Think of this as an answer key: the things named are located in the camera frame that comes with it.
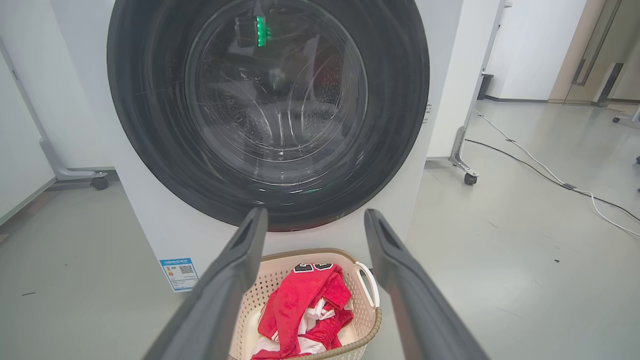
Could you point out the white front-load washing machine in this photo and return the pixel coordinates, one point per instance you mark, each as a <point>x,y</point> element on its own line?
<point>165,225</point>

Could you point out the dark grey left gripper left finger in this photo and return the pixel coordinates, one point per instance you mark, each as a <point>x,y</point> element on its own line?
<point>220,295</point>

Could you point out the cream perforated laundry basket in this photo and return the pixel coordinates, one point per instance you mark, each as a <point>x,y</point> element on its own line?
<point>270,280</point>

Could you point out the glass door with wooden frame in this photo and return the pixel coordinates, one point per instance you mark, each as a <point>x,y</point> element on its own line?
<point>600,40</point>

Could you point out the metal cart leg with caster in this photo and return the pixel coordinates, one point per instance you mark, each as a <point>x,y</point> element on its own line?
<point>457,75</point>

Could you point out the blue energy label sticker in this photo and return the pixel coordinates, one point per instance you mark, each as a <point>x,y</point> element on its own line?
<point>179,274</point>

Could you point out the white partition with caster leg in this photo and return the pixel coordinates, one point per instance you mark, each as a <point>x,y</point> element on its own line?
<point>25,125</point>

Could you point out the red and white jersey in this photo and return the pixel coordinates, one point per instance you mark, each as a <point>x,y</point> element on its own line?
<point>295,305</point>

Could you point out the black round glass washer door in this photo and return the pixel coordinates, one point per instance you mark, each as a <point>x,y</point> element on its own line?
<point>140,125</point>

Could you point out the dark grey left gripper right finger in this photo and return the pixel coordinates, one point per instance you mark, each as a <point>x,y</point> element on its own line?
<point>415,300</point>

